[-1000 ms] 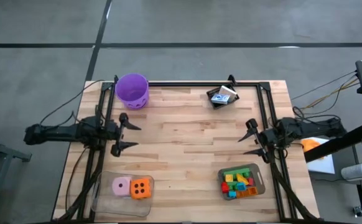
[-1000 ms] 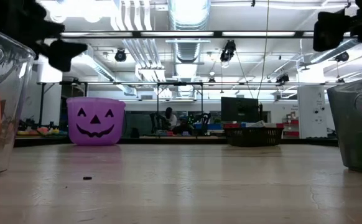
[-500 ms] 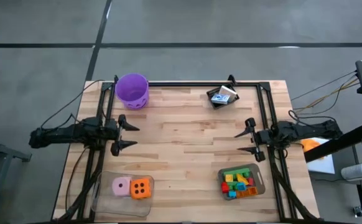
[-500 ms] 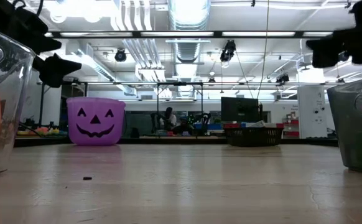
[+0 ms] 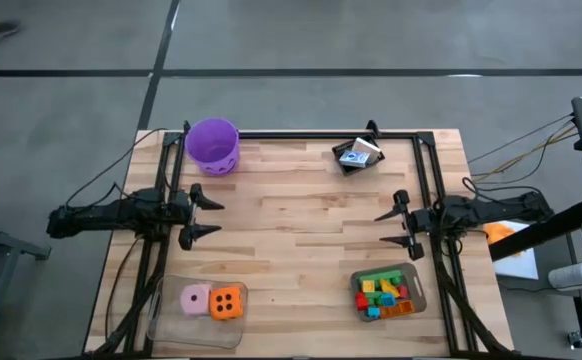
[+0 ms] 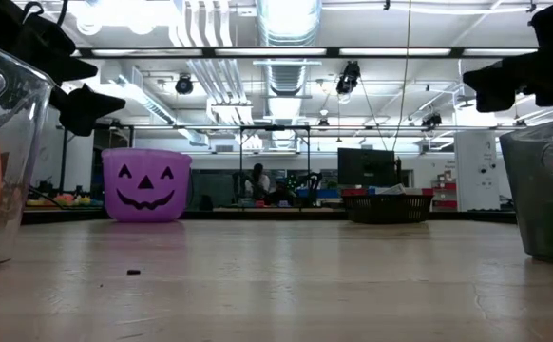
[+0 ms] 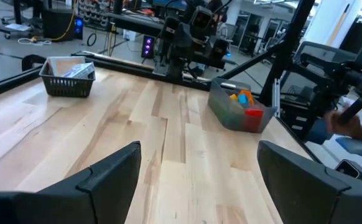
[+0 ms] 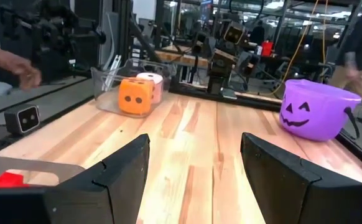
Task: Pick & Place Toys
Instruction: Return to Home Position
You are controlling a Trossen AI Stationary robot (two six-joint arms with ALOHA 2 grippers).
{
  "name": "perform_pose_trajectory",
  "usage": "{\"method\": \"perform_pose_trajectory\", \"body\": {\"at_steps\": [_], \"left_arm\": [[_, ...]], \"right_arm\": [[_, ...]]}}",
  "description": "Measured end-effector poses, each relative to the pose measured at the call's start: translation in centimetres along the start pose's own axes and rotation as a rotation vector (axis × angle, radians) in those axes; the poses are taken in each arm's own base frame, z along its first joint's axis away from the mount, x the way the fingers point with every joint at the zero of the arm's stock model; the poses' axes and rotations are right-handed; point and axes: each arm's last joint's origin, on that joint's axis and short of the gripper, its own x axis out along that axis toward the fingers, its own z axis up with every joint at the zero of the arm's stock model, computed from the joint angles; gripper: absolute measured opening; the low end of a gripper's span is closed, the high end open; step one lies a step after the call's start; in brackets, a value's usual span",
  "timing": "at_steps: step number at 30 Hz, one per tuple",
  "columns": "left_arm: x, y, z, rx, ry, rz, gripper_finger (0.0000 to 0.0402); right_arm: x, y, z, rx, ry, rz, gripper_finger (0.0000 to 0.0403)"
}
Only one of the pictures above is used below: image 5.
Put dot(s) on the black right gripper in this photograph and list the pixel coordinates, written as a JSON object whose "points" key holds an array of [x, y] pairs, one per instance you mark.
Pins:
{"points": [[421, 221]]}

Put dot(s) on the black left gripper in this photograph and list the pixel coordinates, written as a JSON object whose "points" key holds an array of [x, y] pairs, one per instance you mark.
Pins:
{"points": [[178, 212]]}

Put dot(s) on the long green toy block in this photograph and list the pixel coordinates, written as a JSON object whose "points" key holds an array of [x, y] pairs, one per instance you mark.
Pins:
{"points": [[381, 276]]}

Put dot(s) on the cyan toy block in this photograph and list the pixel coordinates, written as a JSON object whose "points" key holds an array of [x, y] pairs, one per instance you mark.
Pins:
{"points": [[387, 300], [373, 313]]}

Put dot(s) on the short green toy block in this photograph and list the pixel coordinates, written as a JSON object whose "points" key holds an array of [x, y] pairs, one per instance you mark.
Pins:
{"points": [[375, 297]]}

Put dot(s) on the pink foam die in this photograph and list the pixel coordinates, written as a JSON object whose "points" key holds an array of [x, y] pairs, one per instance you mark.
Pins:
{"points": [[195, 300]]}

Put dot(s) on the orange toy block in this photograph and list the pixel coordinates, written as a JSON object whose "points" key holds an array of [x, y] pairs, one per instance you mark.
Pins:
{"points": [[398, 309]]}

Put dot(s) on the blue playing card box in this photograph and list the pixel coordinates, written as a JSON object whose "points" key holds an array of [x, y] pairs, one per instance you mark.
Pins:
{"points": [[355, 159]]}

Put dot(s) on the white playing card box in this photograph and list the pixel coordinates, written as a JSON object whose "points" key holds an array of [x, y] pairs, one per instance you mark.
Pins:
{"points": [[366, 147]]}

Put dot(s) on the orange foam die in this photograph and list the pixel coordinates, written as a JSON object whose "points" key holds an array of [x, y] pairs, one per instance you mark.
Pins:
{"points": [[226, 302]]}

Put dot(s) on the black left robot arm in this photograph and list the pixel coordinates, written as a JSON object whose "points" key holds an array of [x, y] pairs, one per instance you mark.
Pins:
{"points": [[111, 215]]}

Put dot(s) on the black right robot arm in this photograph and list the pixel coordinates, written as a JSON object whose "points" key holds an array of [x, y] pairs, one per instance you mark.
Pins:
{"points": [[491, 210]]}

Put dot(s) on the grey plastic bin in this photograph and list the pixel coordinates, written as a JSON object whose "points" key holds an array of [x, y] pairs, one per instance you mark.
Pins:
{"points": [[416, 285]]}

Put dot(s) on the yellow wedge toy block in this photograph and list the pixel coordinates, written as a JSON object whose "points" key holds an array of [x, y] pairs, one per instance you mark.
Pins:
{"points": [[388, 287]]}

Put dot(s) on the small red toy block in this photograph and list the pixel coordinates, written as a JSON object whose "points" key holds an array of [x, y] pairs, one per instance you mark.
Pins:
{"points": [[403, 291]]}

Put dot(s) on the purple jack-o-lantern bucket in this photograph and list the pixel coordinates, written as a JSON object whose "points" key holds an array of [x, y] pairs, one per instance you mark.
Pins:
{"points": [[213, 142]]}

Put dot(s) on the orange object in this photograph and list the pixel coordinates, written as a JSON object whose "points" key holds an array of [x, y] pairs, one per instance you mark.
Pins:
{"points": [[501, 232]]}

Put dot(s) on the black mesh basket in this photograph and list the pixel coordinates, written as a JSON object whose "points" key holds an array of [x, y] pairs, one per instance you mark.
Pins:
{"points": [[346, 148]]}

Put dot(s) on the clear plastic bin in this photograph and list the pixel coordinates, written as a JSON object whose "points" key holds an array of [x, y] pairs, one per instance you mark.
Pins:
{"points": [[181, 332]]}

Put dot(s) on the white board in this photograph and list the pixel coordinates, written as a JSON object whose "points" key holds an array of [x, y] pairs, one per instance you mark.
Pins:
{"points": [[521, 265]]}

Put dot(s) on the black slanted beam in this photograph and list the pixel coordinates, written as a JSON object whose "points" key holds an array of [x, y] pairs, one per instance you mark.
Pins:
{"points": [[546, 230]]}

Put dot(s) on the white paper towel roll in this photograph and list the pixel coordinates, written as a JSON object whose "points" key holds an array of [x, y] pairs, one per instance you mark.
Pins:
{"points": [[571, 275]]}

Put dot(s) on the small black caster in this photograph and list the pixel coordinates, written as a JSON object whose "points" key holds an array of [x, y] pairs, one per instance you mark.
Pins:
{"points": [[576, 340]]}

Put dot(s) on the black aluminium table frame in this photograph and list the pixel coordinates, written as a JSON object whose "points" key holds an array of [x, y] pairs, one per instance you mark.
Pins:
{"points": [[291, 135]]}

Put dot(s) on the grey table leg frame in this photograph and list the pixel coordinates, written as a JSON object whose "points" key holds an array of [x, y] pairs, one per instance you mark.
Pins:
{"points": [[16, 246]]}

